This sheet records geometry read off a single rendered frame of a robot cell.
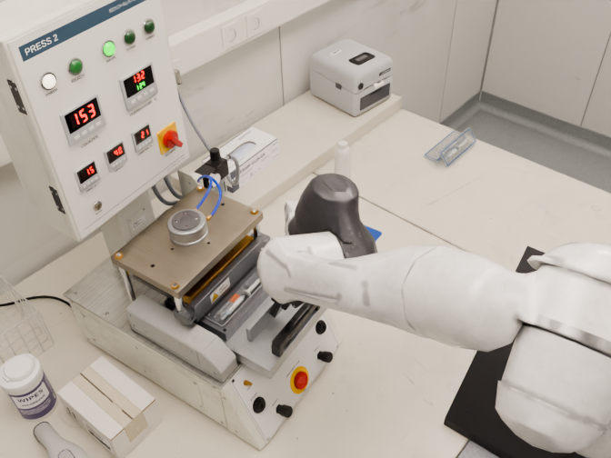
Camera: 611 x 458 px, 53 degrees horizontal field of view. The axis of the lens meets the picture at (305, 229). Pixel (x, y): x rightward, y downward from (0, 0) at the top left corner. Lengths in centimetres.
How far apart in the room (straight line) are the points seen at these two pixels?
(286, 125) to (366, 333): 89
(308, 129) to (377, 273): 143
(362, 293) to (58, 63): 65
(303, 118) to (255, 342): 111
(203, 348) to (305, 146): 100
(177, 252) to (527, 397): 80
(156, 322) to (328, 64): 121
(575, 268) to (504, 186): 137
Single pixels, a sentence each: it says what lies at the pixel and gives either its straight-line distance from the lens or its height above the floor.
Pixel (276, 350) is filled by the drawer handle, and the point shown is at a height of 99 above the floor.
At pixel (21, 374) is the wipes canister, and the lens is 144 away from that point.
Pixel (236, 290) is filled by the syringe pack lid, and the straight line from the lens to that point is 131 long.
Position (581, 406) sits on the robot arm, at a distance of 66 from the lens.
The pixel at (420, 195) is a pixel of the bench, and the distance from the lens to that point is 194.
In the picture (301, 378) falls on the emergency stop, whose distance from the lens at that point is 141.
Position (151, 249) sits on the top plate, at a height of 111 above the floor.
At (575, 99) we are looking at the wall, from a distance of 360.
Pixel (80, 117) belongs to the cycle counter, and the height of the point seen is 139.
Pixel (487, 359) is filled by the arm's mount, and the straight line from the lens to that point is 138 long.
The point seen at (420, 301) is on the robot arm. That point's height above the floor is 146.
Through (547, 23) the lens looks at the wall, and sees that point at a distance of 352.
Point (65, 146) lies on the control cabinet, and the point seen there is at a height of 136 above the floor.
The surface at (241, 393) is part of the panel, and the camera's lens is 130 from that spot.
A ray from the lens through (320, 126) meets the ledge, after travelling 215.
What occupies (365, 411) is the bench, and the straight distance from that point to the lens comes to 143.
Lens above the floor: 198
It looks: 43 degrees down
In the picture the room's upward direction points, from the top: 2 degrees counter-clockwise
